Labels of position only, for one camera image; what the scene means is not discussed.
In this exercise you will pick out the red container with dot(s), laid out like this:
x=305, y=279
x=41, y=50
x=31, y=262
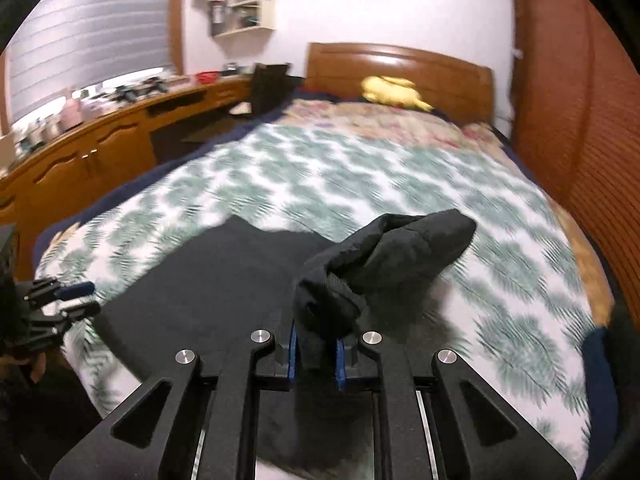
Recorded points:
x=206, y=78

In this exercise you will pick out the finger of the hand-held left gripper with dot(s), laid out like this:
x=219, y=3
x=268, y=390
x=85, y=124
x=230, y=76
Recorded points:
x=75, y=313
x=75, y=290

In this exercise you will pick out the brown wooden wardrobe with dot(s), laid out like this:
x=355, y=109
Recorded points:
x=575, y=110

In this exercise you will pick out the black jacket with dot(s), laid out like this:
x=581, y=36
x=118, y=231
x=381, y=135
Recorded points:
x=200, y=285

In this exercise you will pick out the person's left hand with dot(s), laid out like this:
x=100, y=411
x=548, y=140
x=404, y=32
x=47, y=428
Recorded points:
x=36, y=366

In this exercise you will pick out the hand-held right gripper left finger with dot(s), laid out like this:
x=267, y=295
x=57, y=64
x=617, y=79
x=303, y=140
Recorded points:
x=292, y=360

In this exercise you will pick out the wooden desk cabinet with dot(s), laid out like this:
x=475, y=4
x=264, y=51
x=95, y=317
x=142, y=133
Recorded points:
x=100, y=145

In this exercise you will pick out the pink vase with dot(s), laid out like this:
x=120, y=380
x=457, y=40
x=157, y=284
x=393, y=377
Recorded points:
x=72, y=112

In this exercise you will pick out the yellow plush toy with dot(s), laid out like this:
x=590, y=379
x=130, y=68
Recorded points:
x=390, y=90

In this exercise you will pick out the dark desk clutter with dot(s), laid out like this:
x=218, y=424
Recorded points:
x=135, y=90

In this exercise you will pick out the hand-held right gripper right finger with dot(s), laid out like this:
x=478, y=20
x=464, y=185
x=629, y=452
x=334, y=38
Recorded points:
x=341, y=365

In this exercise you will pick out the grey window blind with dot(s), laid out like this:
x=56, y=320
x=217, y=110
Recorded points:
x=90, y=25

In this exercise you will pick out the black chair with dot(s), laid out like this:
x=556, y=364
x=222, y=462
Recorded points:
x=270, y=87

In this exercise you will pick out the bed with leaf-print cover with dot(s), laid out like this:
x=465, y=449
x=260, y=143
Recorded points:
x=597, y=370

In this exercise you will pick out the wooden bed headboard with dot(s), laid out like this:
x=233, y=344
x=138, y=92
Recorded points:
x=450, y=80

